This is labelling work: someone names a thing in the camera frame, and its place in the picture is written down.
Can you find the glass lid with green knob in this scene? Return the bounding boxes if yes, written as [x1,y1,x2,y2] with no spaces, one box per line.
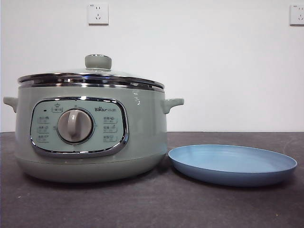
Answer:
[18,54,165,85]

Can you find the pale green electric steamer pot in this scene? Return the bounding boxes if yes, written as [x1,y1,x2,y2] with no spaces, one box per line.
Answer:
[2,82,185,183]

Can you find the blue round plate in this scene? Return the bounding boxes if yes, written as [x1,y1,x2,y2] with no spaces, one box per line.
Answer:
[168,143,298,187]

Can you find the white wall socket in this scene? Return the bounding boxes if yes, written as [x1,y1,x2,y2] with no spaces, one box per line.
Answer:
[88,3,110,26]
[289,4,304,26]

